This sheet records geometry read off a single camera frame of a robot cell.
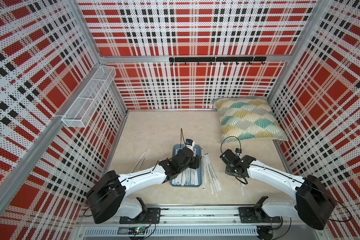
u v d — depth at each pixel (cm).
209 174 88
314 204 41
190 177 86
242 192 81
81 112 92
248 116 93
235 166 64
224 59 89
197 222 73
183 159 61
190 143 73
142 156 95
